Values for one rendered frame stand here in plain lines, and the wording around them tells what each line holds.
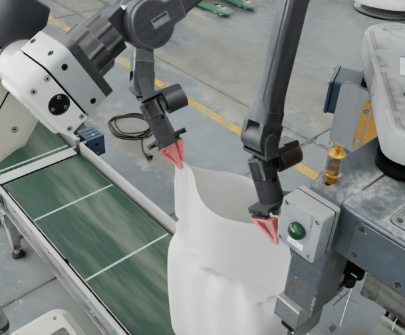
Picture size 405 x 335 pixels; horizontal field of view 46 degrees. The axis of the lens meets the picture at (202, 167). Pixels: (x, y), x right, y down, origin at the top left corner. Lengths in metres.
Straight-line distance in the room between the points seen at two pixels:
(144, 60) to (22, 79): 0.61
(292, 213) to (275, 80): 0.35
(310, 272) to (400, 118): 0.30
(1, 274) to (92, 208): 0.60
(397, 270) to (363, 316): 1.63
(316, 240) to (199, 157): 2.40
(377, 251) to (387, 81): 0.34
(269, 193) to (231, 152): 2.11
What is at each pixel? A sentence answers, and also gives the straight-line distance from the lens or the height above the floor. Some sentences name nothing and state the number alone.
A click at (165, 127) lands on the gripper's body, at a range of 1.31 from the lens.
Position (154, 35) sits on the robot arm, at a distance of 0.80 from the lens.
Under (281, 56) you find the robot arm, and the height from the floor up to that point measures 1.41.
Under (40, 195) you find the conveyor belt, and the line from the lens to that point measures 2.30.
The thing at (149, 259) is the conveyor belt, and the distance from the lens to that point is 1.93.
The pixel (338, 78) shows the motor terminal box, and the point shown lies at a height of 1.30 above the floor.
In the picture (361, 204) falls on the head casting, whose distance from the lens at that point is 0.76.
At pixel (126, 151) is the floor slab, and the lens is 3.18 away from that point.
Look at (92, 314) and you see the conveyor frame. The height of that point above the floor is 0.30.
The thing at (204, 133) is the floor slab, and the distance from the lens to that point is 3.36.
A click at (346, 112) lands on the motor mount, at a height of 1.24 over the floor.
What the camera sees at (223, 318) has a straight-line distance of 1.37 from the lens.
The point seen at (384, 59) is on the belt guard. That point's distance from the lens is 1.04.
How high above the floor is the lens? 1.80
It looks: 36 degrees down
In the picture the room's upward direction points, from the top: 3 degrees clockwise
